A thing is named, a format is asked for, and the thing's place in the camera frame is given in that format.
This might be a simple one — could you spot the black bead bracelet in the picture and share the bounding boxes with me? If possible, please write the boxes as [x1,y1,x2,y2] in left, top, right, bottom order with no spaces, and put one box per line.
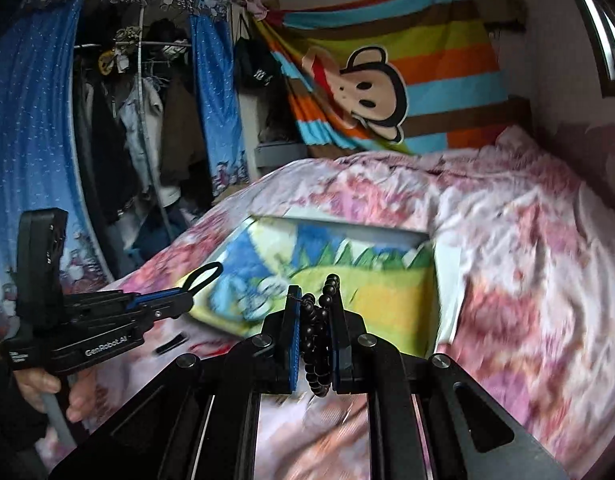
[298,273,341,399]

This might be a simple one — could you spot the black hair tie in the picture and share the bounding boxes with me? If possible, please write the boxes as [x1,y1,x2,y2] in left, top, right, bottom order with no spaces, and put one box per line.
[179,260,225,298]

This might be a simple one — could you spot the person's left hand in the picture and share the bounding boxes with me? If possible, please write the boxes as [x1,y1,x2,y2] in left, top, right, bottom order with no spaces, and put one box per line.
[11,366,96,424]

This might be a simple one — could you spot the painted cardboard tray box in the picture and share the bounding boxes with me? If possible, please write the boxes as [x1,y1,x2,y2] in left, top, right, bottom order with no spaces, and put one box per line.
[189,213,464,356]

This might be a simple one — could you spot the hanging clothes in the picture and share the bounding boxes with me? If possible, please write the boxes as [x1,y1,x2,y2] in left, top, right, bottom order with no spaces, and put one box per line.
[73,3,213,276]

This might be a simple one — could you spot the grey shelf box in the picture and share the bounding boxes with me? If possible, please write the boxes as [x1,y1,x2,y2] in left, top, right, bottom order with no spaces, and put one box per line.
[254,141,309,169]

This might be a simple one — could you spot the pink floral bed quilt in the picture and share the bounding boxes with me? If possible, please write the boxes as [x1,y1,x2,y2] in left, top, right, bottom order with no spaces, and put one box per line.
[68,127,615,479]

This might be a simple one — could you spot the blue fabric wardrobe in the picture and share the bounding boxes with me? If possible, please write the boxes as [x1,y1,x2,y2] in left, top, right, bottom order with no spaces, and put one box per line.
[0,0,249,338]

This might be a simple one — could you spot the striped monkey blanket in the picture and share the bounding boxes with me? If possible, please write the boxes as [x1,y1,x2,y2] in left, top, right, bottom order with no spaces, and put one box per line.
[256,0,513,158]

